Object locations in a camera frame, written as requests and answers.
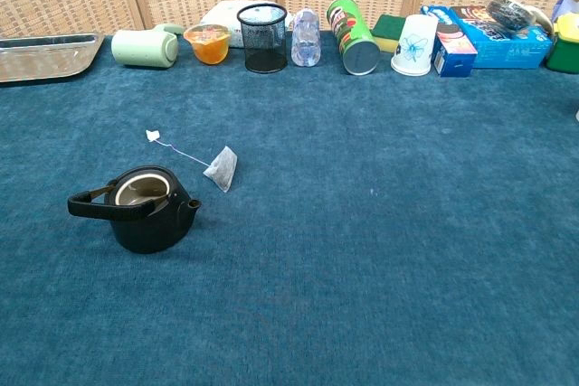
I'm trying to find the tea bag with string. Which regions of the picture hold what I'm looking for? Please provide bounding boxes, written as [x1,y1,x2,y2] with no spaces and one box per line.
[145,129,239,193]

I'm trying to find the black teapot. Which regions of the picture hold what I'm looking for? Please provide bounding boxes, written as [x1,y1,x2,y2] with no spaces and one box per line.
[67,165,203,255]

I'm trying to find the blue tablecloth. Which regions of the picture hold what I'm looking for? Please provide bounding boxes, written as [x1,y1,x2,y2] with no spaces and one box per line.
[0,31,579,386]

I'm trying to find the black mesh pen holder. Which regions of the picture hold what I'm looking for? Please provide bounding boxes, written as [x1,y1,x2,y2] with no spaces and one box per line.
[236,3,290,74]

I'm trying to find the clear plastic water bottle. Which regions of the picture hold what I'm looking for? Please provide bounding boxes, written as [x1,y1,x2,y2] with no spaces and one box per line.
[290,7,322,68]

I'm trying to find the orange jelly cup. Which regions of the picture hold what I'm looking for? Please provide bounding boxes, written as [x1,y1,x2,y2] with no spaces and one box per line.
[183,24,231,65]

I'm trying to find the green chips can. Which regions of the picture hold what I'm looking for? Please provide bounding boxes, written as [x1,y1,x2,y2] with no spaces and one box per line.
[327,0,382,76]

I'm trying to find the white wet wipes pack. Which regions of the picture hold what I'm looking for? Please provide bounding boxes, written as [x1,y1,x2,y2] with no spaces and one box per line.
[199,0,294,49]

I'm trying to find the green yellow sponge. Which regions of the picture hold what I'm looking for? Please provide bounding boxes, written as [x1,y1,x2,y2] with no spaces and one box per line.
[369,14,408,53]

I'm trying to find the white flower paper cup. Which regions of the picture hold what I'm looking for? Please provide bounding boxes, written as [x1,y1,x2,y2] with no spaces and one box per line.
[390,14,440,78]

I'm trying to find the pale green lint roller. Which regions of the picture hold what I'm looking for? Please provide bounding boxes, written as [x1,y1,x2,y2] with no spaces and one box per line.
[110,23,185,70]

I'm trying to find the blue pink cookie box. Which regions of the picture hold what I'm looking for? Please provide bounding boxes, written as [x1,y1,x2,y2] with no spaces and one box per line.
[420,5,479,79]

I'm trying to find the stainless steel tray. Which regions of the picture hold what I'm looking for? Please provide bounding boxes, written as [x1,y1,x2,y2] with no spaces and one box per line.
[0,33,106,84]

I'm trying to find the yellow lid green container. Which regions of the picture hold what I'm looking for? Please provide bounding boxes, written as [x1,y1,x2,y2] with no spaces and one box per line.
[546,13,579,74]

